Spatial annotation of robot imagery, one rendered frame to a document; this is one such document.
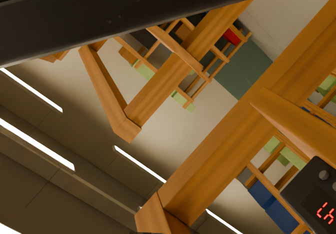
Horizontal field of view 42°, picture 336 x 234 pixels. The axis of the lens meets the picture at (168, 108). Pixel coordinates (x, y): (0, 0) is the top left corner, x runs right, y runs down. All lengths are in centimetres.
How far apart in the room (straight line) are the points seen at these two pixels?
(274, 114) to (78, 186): 762
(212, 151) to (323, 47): 35
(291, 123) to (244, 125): 39
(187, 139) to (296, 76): 976
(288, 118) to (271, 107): 6
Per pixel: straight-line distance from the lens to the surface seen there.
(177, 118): 1043
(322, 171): 60
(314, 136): 61
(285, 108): 70
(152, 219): 108
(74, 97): 972
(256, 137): 106
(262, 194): 602
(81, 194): 834
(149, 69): 922
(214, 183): 107
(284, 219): 566
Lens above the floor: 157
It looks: 5 degrees up
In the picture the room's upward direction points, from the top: 139 degrees counter-clockwise
